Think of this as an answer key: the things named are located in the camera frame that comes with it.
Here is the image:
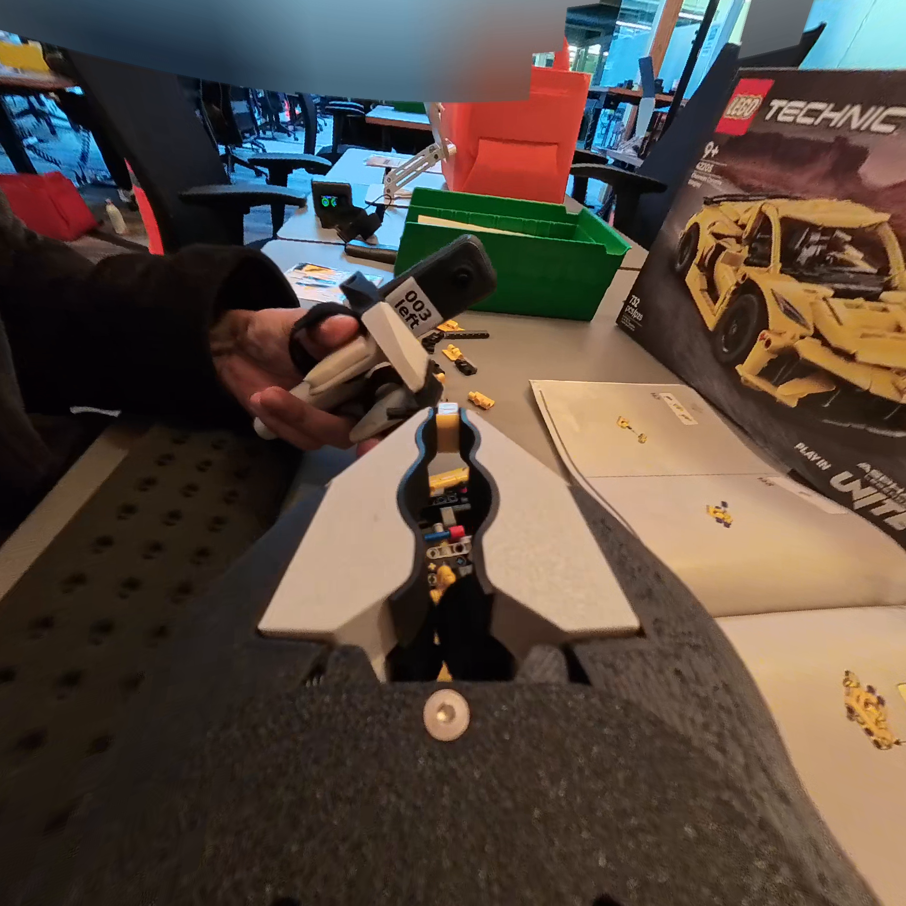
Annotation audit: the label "beige cardboard sheet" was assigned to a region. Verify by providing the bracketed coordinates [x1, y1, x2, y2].
[418, 212, 542, 239]

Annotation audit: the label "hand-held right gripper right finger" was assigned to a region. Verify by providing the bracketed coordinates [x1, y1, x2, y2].
[459, 407, 641, 666]

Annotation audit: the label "black studded baseplate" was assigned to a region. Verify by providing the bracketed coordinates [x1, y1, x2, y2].
[0, 423, 307, 850]

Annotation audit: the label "green storage bin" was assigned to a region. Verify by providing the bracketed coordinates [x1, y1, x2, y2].
[394, 187, 632, 323]

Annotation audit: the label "orange traffic cone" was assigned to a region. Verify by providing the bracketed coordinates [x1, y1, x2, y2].
[126, 159, 166, 256]

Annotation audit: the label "red plastic bin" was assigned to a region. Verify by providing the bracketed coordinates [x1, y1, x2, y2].
[0, 172, 99, 242]

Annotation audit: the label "person's left hand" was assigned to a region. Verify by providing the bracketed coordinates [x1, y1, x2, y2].
[211, 304, 389, 455]

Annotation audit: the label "wooden articulated stand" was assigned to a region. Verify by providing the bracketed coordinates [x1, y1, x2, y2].
[364, 102, 459, 204]

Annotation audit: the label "pile of yellow bricks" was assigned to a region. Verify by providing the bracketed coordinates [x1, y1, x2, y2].
[421, 319, 496, 413]

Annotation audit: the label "yellow printed leaflet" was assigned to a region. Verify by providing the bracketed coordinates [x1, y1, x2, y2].
[283, 263, 356, 305]

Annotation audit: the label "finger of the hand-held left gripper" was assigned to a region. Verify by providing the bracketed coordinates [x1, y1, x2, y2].
[349, 393, 426, 445]
[362, 304, 443, 399]

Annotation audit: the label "red plastic tote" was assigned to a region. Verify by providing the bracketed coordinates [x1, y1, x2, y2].
[439, 42, 593, 205]

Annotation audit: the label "black device green lights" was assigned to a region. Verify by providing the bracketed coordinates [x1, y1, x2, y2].
[311, 179, 355, 229]

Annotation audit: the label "yellow toy brick car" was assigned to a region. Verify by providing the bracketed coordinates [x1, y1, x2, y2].
[411, 463, 477, 684]

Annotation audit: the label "black toy set box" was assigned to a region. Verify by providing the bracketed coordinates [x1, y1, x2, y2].
[614, 67, 906, 552]

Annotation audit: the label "instruction booklet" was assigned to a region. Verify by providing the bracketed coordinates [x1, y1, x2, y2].
[529, 380, 906, 906]

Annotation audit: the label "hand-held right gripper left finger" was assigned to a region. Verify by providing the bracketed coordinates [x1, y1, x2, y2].
[259, 407, 436, 679]

